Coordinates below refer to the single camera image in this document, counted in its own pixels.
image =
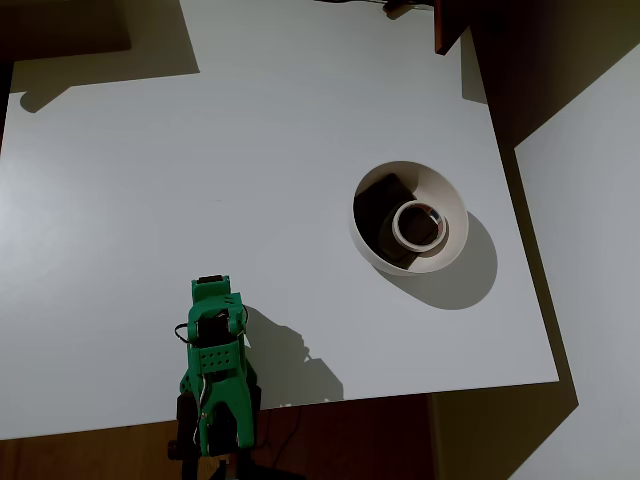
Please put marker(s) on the beige bowl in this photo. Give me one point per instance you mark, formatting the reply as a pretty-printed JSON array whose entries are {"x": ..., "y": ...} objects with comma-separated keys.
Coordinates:
[{"x": 452, "y": 235}]

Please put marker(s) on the white tape roll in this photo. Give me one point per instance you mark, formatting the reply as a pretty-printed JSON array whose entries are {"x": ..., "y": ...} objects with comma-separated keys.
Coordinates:
[{"x": 398, "y": 231}]

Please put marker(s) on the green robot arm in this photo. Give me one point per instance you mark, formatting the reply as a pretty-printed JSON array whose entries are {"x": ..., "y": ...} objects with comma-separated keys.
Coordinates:
[{"x": 227, "y": 395}]

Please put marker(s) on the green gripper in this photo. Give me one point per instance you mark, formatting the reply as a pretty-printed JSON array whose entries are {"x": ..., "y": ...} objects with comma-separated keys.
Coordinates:
[{"x": 210, "y": 280}]

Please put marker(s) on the tan wooden block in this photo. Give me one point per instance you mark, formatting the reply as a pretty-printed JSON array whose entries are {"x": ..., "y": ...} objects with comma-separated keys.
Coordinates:
[{"x": 210, "y": 467}]

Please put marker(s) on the dark brown cabinet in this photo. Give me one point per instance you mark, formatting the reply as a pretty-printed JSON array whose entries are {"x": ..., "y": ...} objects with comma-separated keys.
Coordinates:
[{"x": 60, "y": 22}]

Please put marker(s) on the reddish brown wooden board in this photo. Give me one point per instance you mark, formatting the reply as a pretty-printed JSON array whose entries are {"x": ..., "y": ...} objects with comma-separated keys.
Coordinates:
[{"x": 447, "y": 25}]

